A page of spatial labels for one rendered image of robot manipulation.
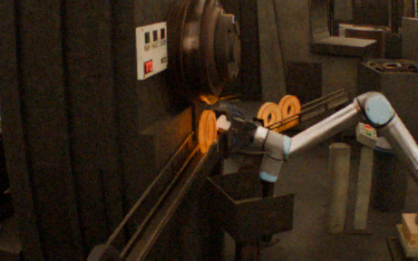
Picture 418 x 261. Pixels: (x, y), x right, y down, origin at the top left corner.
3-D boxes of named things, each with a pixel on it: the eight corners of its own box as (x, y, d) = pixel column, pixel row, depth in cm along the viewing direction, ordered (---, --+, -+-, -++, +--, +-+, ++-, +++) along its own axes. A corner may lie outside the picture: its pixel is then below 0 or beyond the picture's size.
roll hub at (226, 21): (215, 86, 205) (213, 16, 197) (230, 74, 231) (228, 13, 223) (229, 87, 203) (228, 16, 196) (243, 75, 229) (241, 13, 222)
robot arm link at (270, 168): (277, 177, 243) (286, 153, 239) (275, 186, 232) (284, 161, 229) (257, 170, 244) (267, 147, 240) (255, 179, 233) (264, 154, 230)
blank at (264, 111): (255, 106, 259) (259, 108, 256) (276, 99, 268) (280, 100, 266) (257, 136, 264) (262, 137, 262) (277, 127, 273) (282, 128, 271)
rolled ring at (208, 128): (216, 106, 231) (209, 105, 232) (205, 116, 214) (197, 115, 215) (217, 146, 236) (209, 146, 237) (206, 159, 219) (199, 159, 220)
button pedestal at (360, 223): (346, 236, 281) (354, 132, 265) (346, 218, 304) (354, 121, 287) (372, 236, 277) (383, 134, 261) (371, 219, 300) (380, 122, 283)
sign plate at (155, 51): (137, 79, 176) (135, 28, 171) (162, 67, 201) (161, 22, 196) (143, 79, 176) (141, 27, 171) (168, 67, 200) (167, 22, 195)
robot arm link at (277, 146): (286, 162, 228) (293, 141, 225) (259, 152, 230) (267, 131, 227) (287, 156, 237) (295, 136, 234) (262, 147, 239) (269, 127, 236)
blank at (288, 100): (276, 99, 268) (280, 100, 266) (295, 91, 277) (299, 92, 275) (277, 127, 273) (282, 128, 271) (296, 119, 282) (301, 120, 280)
